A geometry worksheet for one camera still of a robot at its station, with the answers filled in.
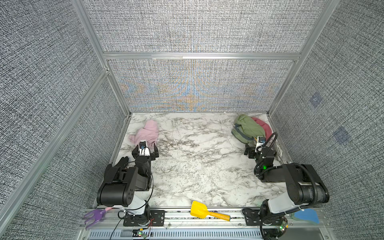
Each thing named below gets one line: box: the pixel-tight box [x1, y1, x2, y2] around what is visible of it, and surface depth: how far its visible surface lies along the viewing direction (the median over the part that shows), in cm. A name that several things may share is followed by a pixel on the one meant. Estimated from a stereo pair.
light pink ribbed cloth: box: [129, 120, 159, 149], surface depth 102 cm
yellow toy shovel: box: [190, 201, 231, 222], surface depth 76 cm
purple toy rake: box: [83, 209, 107, 230], surface depth 76 cm
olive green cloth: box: [231, 114, 266, 145], surface depth 100 cm
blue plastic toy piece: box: [294, 208, 320, 224], surface depth 74 cm
